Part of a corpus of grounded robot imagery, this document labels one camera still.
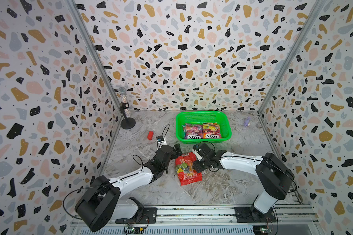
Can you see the purple Fox's berries candy bag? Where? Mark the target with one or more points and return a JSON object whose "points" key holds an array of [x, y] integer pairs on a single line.
{"points": [[192, 131]]}

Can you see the red fruit candy bag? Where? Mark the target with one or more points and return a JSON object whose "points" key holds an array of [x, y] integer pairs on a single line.
{"points": [[185, 170]]}

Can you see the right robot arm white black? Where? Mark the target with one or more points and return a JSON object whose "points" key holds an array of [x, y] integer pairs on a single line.
{"points": [[276, 178]]}

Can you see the glitter microphone on black stand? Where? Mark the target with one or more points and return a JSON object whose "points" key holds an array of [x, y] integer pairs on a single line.
{"points": [[128, 122]]}

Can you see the small purple toy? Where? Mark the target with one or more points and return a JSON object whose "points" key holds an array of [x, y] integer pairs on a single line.
{"points": [[247, 121]]}

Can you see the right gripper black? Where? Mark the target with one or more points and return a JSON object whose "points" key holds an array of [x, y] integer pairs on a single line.
{"points": [[196, 167]]}

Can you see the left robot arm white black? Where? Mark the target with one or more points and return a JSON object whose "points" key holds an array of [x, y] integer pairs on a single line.
{"points": [[103, 200]]}

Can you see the orange Fox's fruits candy bag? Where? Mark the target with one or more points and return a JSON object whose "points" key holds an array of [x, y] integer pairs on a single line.
{"points": [[211, 131]]}

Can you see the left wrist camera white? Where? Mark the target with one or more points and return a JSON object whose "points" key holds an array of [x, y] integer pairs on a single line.
{"points": [[161, 141]]}

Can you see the green plastic basket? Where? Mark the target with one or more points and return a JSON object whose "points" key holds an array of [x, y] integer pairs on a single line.
{"points": [[201, 117]]}

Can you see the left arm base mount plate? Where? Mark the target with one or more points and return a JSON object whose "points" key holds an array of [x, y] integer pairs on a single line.
{"points": [[142, 216]]}

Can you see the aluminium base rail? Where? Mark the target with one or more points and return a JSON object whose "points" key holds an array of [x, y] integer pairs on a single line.
{"points": [[217, 220]]}

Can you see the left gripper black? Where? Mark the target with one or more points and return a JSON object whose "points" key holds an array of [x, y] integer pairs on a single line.
{"points": [[177, 150]]}

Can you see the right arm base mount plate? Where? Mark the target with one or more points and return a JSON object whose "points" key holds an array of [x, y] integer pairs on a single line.
{"points": [[252, 215]]}

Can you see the red cube block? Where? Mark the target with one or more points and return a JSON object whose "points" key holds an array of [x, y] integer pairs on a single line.
{"points": [[150, 135]]}

